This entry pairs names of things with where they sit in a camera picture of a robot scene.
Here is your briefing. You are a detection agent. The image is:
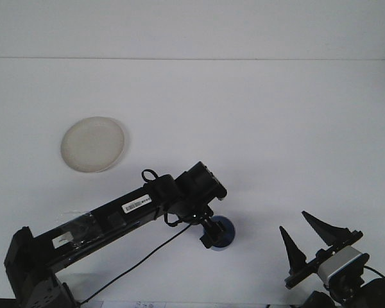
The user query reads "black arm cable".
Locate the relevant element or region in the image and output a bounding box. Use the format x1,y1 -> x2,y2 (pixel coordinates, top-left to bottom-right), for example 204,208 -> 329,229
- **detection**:
363,264 -> 385,280
78,169 -> 200,305

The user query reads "pale blue cup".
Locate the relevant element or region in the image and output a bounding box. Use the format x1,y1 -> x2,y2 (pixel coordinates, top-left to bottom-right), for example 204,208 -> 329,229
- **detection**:
208,215 -> 237,253

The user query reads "pale round plate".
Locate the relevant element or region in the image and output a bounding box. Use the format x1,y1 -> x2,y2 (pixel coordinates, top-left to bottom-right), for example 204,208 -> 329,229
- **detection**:
60,115 -> 126,174

